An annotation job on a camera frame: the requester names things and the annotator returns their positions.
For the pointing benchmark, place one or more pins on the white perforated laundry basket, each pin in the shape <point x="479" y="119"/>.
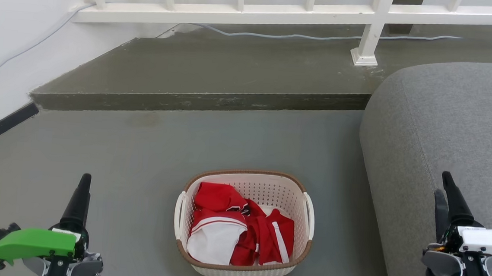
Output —
<point x="264" y="191"/>

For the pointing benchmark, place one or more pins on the white wooden railing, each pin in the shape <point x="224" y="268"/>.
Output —
<point x="374" y="30"/>

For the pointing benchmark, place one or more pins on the black baseboard strip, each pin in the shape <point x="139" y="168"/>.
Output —
<point x="0" y="127"/>

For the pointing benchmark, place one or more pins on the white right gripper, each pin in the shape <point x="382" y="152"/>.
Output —
<point x="485" y="241"/>

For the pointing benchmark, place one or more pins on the white garment with red trim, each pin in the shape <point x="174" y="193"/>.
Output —
<point x="212" y="241"/>

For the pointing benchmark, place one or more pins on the raised grey concrete step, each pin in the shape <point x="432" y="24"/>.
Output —
<point x="212" y="66"/>

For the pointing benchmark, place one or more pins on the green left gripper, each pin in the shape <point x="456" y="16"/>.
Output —
<point x="31" y="242"/>

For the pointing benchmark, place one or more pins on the grey fabric sofa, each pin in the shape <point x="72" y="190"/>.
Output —
<point x="446" y="126"/>

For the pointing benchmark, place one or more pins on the red garment with white stripes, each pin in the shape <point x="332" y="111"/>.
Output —
<point x="261" y="234"/>

